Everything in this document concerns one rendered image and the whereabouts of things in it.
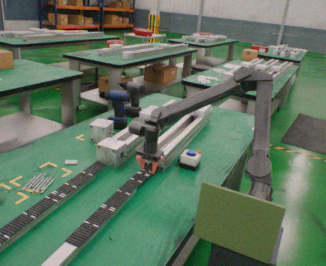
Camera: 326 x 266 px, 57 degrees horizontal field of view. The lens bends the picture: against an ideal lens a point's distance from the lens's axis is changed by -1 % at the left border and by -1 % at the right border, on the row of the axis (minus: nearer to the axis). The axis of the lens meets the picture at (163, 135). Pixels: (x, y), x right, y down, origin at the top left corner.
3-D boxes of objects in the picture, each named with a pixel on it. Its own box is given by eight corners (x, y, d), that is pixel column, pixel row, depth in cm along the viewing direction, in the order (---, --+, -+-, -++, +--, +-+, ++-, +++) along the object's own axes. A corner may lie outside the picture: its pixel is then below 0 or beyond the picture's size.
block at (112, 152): (120, 170, 131) (121, 151, 127) (96, 163, 135) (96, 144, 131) (130, 162, 138) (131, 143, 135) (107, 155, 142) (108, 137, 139)
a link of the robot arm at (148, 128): (154, 129, 117) (162, 125, 122) (139, 125, 121) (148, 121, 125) (153, 145, 120) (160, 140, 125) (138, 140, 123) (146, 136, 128)
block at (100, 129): (110, 145, 152) (110, 128, 148) (89, 141, 154) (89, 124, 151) (117, 138, 161) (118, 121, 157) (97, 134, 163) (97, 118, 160)
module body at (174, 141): (163, 171, 133) (165, 154, 130) (143, 166, 136) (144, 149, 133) (210, 120, 202) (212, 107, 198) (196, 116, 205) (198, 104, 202)
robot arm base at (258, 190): (272, 209, 90) (267, 216, 101) (278, 185, 93) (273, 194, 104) (243, 200, 93) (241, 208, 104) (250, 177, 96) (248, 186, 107)
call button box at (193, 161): (195, 171, 136) (196, 159, 133) (175, 165, 139) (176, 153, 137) (200, 164, 143) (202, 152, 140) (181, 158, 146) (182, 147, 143)
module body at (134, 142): (125, 160, 139) (126, 144, 136) (107, 155, 142) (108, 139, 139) (183, 113, 208) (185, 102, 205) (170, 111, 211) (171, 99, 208)
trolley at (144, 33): (144, 81, 611) (148, 29, 572) (121, 76, 629) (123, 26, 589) (164, 73, 700) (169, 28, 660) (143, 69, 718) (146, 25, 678)
